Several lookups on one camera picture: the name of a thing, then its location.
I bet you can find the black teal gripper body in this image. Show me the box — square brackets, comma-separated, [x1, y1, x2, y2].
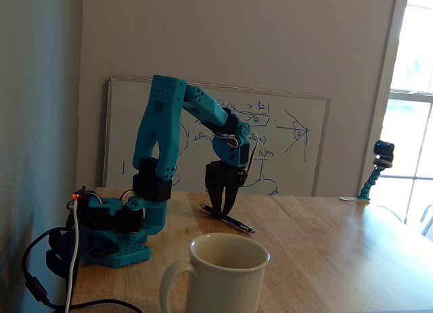
[204, 159, 248, 191]

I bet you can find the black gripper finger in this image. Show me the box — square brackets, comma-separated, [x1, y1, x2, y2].
[222, 185, 241, 215]
[206, 183, 226, 215]

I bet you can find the dark blue pen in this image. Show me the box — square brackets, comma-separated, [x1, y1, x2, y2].
[199, 203, 256, 235]

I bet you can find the teal perforated robot base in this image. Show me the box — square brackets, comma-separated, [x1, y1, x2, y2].
[72, 189, 152, 268]

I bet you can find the cream ceramic mug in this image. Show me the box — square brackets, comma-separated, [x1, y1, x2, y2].
[159, 232, 271, 313]

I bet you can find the whiteboard with blue writing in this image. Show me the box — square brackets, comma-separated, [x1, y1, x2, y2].
[104, 76, 332, 197]

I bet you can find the dark blue table clamp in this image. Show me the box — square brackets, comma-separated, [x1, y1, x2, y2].
[45, 226, 119, 280]

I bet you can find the red white servo wire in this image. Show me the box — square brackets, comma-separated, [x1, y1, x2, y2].
[216, 130, 268, 178]

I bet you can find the teal flexible camera mount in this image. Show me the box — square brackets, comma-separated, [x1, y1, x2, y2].
[357, 157, 393, 201]

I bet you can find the white usb cable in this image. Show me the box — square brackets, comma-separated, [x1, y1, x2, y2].
[64, 199, 82, 313]

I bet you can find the small black camera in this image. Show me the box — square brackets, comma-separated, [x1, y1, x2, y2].
[373, 139, 396, 159]

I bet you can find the black power cable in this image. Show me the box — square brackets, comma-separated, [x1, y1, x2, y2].
[22, 226, 143, 313]

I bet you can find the white window frame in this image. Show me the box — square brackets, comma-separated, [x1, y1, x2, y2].
[382, 0, 433, 241]

